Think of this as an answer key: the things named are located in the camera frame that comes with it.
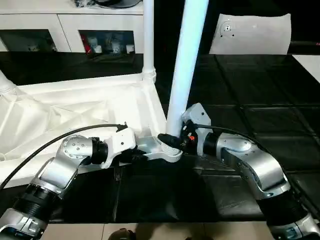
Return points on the white plastic table leg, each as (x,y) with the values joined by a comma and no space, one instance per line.
(187,62)
(5,85)
(148,37)

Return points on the white plastic table top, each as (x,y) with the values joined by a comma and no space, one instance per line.
(75,100)

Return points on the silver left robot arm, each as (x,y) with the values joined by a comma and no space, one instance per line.
(62,160)

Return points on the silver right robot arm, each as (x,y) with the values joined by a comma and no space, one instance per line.
(250,160)

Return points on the dark left robot foot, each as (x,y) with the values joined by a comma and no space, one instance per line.
(123,235)

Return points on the white panel with screw holes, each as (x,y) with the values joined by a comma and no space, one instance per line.
(255,35)

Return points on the flat white board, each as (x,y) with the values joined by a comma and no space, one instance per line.
(310,66)

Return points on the dark grey cap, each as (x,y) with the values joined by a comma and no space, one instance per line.
(117,3)

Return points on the black bar with red light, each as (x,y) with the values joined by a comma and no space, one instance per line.
(305,43)

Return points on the white glass-door cabinet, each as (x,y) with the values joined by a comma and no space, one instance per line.
(62,20)

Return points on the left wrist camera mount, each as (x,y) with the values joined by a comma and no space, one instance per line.
(122,142)

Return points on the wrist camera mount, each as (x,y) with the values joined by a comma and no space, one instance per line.
(122,142)
(200,115)

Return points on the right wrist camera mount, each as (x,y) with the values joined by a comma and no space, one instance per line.
(200,115)

